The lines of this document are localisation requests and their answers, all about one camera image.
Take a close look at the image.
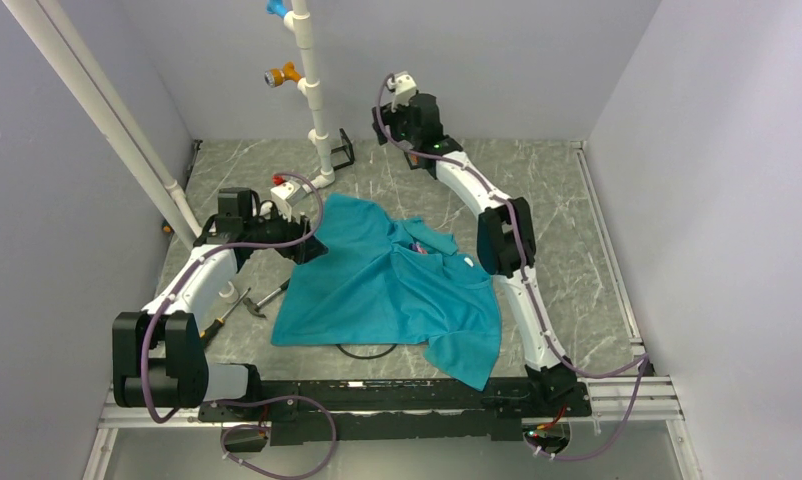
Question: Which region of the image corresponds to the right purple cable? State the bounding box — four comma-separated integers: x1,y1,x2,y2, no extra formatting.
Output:
374,72,651,464

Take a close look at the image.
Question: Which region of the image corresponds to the black coiled cable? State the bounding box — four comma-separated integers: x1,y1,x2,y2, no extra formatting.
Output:
335,343,398,361

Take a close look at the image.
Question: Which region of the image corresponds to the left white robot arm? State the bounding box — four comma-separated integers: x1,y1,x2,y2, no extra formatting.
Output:
112,187,328,420

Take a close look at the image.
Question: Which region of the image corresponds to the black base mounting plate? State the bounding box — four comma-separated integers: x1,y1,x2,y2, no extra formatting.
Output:
198,377,592,446

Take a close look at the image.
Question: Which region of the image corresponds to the teal t-shirt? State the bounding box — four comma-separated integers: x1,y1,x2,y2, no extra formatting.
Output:
271,193,502,391

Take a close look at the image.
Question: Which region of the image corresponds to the orange flashlight on pipe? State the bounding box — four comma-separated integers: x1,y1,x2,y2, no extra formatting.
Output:
264,62,302,88

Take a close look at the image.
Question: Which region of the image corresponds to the colourful flower plush patch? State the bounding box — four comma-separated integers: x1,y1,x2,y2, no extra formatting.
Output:
410,243,429,255

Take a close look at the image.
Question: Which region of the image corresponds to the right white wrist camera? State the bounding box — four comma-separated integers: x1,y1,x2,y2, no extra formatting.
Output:
385,71,418,111

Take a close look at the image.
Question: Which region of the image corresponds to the aluminium rail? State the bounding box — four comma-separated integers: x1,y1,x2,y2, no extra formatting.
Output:
98,382,684,430

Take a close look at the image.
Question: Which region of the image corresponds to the yellow black screwdriver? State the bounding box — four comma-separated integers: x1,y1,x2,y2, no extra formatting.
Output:
200,287,251,348

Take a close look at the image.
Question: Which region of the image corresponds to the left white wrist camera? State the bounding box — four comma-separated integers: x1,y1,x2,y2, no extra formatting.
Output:
270,175,308,218

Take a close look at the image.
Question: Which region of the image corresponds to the black square frame holder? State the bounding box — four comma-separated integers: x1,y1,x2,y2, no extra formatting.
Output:
330,127,356,171

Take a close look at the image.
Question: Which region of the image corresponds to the blue fitting on pipe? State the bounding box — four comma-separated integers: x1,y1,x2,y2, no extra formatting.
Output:
265,0,290,19

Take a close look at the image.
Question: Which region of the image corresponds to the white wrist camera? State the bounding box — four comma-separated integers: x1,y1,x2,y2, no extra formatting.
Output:
270,175,308,218
385,71,418,111

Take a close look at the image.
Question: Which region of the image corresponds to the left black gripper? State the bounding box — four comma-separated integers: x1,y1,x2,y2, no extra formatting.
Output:
244,200,327,264

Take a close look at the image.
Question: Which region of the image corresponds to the white PVC pipe stand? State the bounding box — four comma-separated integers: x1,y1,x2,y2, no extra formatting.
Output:
2,0,339,303

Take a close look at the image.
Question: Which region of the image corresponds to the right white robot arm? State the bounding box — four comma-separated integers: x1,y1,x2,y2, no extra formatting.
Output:
372,93,592,417

